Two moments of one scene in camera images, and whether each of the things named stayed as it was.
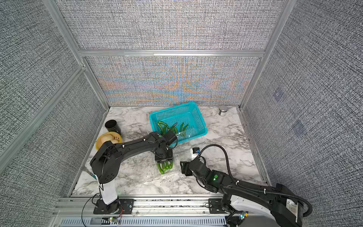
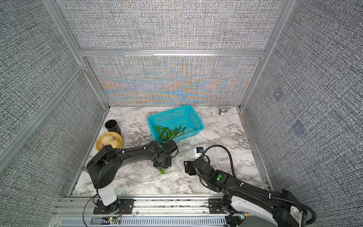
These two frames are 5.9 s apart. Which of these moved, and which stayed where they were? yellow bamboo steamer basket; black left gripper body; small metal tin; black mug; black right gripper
Moved: black left gripper body
Stayed: small metal tin; yellow bamboo steamer basket; black right gripper; black mug
